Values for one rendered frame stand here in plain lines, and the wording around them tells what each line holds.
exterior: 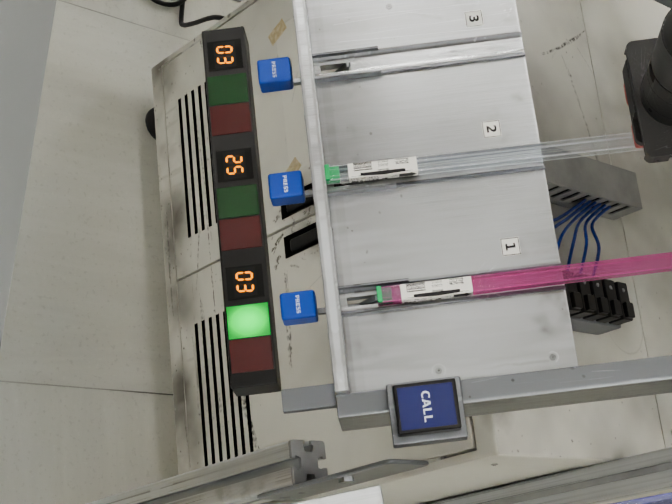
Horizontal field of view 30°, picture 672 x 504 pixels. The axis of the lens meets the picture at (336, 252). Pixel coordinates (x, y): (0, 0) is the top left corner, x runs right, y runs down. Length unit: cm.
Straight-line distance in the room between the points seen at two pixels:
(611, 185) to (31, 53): 76
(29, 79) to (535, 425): 65
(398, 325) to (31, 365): 78
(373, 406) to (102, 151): 97
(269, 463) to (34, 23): 43
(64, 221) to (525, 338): 92
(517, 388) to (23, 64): 50
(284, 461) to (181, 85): 86
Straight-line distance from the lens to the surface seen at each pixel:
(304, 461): 110
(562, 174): 149
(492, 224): 109
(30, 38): 113
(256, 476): 115
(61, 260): 180
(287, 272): 159
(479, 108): 113
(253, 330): 107
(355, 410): 103
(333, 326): 104
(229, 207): 111
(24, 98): 109
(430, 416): 99
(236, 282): 109
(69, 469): 173
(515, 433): 136
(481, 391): 103
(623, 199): 158
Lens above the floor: 145
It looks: 43 degrees down
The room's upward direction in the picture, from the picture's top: 66 degrees clockwise
